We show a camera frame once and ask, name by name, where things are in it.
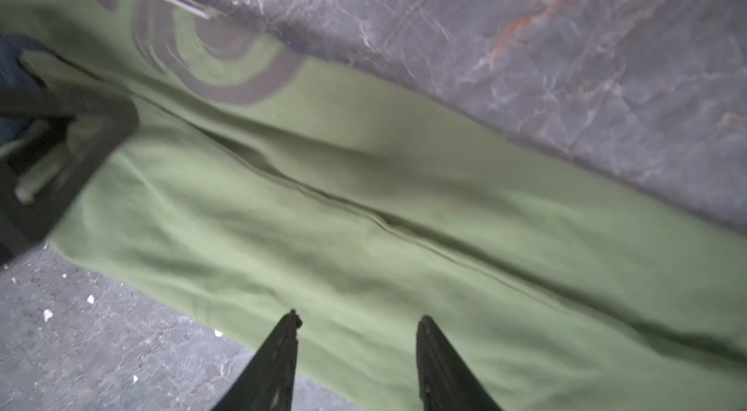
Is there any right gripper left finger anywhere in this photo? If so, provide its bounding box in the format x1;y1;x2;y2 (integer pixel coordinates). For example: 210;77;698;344
211;310;303;411

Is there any green camouflage tank top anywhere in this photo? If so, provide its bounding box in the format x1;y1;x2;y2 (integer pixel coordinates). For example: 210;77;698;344
1;0;746;410

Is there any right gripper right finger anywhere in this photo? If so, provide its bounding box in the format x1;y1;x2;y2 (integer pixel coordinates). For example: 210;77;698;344
416;316;502;411

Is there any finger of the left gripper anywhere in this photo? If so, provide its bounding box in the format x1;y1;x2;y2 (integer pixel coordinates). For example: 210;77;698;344
1;89;139;264

